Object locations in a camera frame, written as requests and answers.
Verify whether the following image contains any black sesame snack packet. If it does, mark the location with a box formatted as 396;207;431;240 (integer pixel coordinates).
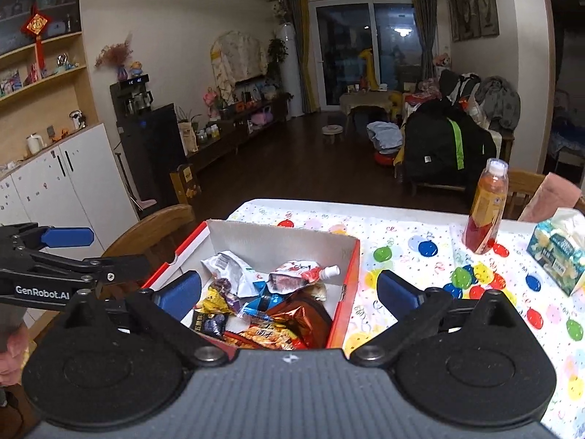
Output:
190;311;228;340

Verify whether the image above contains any person's left hand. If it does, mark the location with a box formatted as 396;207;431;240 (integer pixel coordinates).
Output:
0;323;29;386

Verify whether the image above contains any gold foil snack packet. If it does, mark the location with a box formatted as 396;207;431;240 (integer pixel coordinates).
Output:
195;284;233;314

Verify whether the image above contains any wooden chair left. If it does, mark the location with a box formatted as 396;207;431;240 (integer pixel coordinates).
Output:
103;204;196;297

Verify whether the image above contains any balloon print tablecloth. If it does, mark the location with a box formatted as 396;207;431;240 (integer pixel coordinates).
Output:
229;199;584;438

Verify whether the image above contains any white floor cabinet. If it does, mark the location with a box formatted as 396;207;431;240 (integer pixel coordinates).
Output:
1;124;138;260

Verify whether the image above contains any silver foil snack bag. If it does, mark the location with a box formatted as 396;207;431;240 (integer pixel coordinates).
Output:
202;251;269;297

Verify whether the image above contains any blue snack packet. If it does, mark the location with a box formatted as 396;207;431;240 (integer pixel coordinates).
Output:
240;281;286;319

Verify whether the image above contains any orange drink bottle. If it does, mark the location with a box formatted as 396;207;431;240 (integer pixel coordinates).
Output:
462;159;509;255

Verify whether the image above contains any dark red foil packet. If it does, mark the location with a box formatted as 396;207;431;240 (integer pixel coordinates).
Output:
267;290;332;349

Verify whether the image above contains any orange chips snack bag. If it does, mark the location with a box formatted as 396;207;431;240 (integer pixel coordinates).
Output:
223;324;307;351

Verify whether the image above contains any red cardboard box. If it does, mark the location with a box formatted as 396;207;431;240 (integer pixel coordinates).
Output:
144;220;360;349

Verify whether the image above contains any white red drink pouch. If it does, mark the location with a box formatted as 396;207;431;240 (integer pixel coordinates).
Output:
267;260;340;295

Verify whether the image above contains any green tissue box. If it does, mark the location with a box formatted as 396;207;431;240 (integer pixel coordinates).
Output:
526;208;585;296

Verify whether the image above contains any black backpack green stripe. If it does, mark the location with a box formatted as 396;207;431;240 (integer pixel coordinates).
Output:
401;70;497;188

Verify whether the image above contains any black coffee machine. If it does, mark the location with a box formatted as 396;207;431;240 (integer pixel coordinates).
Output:
110;74;154;121

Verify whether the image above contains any pink cloth on chair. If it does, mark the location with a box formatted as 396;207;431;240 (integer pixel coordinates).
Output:
518;172;584;223

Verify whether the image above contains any white tower air conditioner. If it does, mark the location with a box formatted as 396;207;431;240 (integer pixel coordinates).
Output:
278;23;303;118

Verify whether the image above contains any wooden wall shelf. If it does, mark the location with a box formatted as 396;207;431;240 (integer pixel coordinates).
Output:
1;0;99;166

